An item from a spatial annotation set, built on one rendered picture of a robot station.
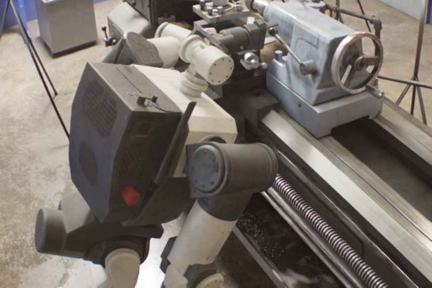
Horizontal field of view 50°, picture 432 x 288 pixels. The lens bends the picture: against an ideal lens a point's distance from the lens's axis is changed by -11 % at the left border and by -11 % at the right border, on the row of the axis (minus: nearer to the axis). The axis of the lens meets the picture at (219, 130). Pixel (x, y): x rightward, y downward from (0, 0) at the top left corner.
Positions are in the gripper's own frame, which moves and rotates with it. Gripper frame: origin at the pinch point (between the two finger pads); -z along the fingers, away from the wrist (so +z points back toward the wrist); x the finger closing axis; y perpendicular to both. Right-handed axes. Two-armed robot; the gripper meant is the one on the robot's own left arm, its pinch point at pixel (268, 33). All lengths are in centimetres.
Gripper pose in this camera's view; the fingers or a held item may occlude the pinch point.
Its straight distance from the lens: 181.0
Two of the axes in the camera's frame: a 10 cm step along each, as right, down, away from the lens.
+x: 0.8, -6.8, -7.3
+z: -8.9, 2.8, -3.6
